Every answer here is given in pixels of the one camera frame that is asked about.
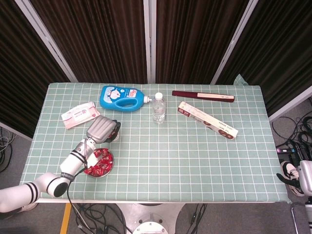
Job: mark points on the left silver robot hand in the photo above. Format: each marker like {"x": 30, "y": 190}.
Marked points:
{"x": 100, "y": 129}

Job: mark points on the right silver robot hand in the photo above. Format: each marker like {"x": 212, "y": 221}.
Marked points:
{"x": 306, "y": 175}

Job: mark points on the metal bowl of red candies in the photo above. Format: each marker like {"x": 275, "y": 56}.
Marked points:
{"x": 103, "y": 175}

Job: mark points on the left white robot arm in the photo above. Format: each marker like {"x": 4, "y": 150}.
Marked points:
{"x": 73, "y": 162}

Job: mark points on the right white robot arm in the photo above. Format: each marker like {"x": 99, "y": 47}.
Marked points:
{"x": 309, "y": 201}

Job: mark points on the white paper cup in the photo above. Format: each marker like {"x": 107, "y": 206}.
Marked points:
{"x": 116, "y": 139}

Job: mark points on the white black sneaker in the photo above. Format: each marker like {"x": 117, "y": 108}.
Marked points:
{"x": 291, "y": 170}

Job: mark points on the pink wet wipes pack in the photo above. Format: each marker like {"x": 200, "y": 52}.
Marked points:
{"x": 78, "y": 115}

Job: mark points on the blue detergent bottle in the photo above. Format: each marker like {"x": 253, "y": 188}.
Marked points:
{"x": 107, "y": 102}

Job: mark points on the black power strip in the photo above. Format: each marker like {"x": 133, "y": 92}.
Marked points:
{"x": 282, "y": 150}

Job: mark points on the clear water bottle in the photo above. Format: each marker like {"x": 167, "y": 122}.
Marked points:
{"x": 159, "y": 112}

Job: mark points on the green checked tablecloth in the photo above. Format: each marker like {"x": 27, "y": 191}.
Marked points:
{"x": 170, "y": 158}

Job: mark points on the dark red long case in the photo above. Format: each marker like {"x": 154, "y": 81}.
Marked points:
{"x": 185, "y": 93}

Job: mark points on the dark brown curtain panel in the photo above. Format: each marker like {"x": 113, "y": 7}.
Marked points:
{"x": 19, "y": 73}
{"x": 195, "y": 36}
{"x": 97, "y": 36}
{"x": 280, "y": 48}

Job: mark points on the yellow floor tape strip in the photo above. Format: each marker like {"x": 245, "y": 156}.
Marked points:
{"x": 65, "y": 219}

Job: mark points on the baking paper box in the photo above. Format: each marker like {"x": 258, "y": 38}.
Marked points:
{"x": 207, "y": 119}

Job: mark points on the white partition frame rail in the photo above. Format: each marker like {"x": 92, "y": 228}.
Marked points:
{"x": 290, "y": 104}
{"x": 15, "y": 131}

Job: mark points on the white metal table frame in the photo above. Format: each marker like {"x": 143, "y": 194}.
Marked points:
{"x": 170, "y": 201}

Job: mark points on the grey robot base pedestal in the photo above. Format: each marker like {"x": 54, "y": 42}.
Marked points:
{"x": 151, "y": 219}

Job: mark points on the white partition frame post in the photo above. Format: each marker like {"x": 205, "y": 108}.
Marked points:
{"x": 45, "y": 36}
{"x": 231, "y": 44}
{"x": 147, "y": 24}

